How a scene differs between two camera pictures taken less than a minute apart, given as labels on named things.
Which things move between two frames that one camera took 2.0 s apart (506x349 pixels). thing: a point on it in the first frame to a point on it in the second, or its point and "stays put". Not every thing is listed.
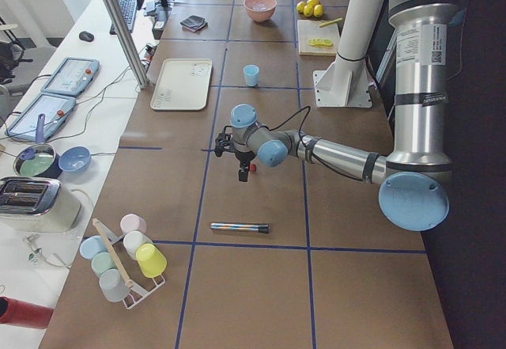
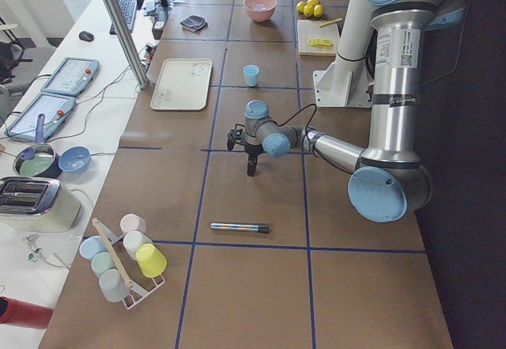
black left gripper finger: x=243 y=172 to x=252 y=163
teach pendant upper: x=72 y=76 stays put
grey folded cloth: x=194 y=23 stays put
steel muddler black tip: x=243 y=226 stays put
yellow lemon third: x=307 y=10 stays put
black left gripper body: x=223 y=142 to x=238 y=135
